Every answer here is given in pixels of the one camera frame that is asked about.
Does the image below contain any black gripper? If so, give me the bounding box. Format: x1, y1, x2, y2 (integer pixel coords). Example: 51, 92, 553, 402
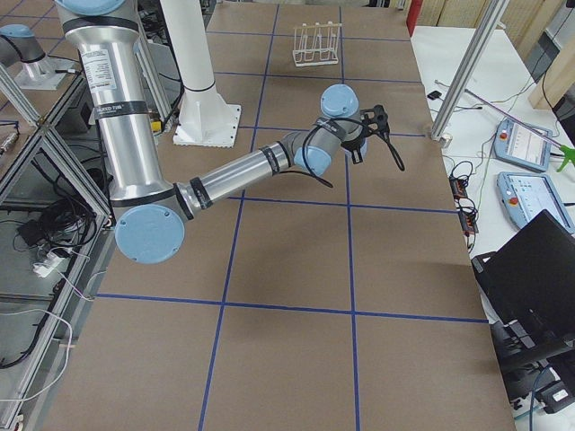
343, 104, 388, 164

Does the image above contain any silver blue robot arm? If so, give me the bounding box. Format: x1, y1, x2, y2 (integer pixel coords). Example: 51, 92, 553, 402
1, 24, 46, 67
57, 1, 390, 264

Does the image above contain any orange black electronics box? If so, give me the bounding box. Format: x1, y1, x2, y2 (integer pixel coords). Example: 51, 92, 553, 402
449, 176, 468, 198

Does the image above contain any blue teach pendant far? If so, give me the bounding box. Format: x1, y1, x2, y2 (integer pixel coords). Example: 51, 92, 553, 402
493, 119, 552, 172

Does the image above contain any blue teach pendant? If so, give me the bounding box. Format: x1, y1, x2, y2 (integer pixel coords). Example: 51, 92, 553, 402
497, 172, 574, 233
493, 119, 552, 172

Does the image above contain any blue teach pendant near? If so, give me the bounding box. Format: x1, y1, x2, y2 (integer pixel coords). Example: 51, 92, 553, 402
497, 172, 574, 233

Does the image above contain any black laptop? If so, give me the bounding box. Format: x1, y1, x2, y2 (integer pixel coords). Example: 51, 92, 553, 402
472, 210, 574, 337

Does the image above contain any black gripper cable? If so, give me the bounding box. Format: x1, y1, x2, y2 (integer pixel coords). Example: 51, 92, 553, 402
301, 119, 405, 189

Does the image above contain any white wire cup holder rack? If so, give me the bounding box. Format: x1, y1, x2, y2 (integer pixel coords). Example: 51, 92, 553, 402
292, 22, 342, 67

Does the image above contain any aluminium frame post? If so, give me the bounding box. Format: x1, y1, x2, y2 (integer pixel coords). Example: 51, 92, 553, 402
430, 0, 509, 141

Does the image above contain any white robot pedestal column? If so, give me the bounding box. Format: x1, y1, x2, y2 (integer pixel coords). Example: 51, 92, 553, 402
161, 0, 242, 147

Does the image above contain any green handled reacher grabber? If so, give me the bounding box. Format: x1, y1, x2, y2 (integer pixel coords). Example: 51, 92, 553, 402
464, 89, 574, 172

